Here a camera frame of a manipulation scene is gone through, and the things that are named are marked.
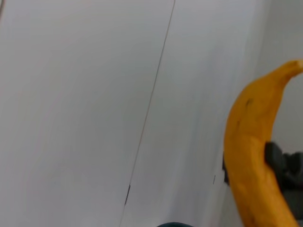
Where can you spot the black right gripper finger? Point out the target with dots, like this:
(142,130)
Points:
(225,175)
(288,170)

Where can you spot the yellow banana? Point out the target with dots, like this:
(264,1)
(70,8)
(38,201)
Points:
(251,142)

